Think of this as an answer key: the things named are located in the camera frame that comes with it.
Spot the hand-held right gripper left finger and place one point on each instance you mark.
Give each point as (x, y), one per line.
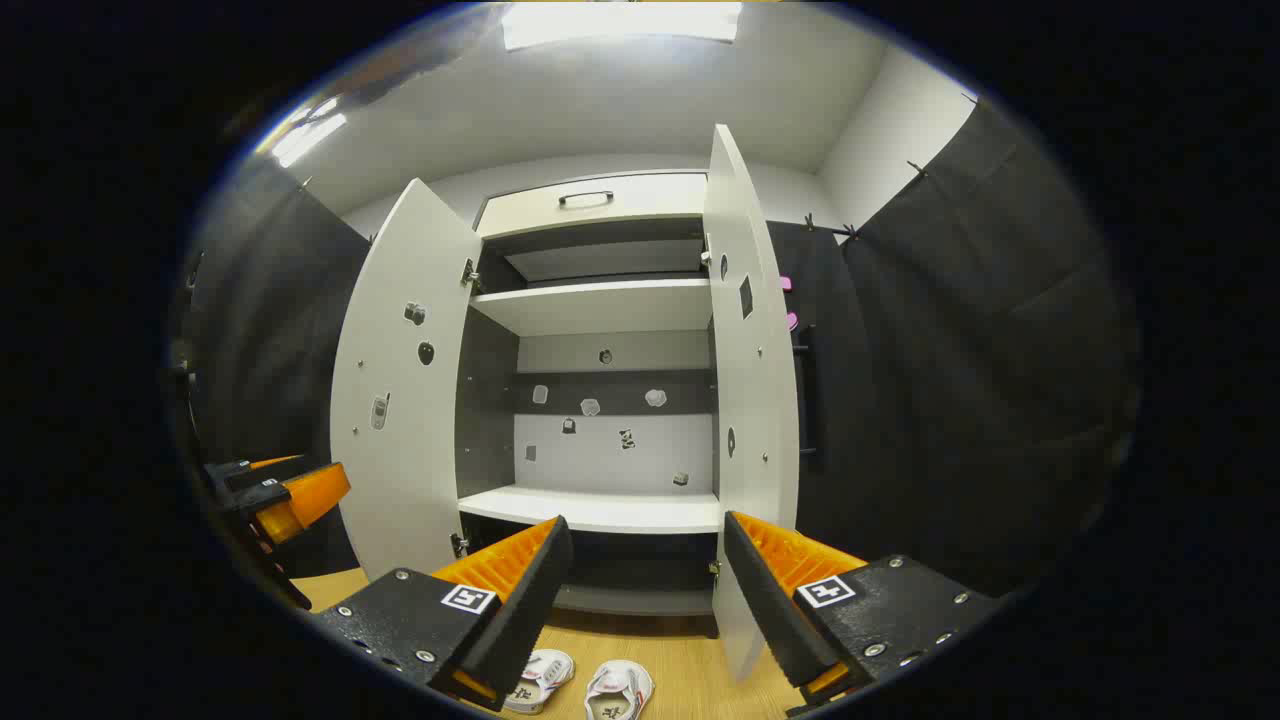
(520, 610)

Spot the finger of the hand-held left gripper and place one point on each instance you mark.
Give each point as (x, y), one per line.
(240, 468)
(310, 495)

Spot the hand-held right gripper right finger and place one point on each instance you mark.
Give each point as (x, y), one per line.
(775, 610)

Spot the white shoe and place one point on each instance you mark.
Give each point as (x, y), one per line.
(620, 690)
(545, 675)

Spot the white shoe cabinet door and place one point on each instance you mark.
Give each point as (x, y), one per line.
(745, 380)
(400, 460)

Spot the white shoe cabinet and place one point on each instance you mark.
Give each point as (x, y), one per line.
(600, 450)

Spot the white cabinet shelf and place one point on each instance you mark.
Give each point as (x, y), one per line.
(600, 510)
(600, 305)

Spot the white cabinet drawer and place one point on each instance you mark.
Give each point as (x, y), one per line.
(640, 205)

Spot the black backdrop cloth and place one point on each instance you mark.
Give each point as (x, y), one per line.
(980, 350)
(270, 320)

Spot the small ceiling light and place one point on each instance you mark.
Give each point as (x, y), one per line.
(308, 138)

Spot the large ceiling light panel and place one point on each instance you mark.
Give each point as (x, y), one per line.
(620, 22)

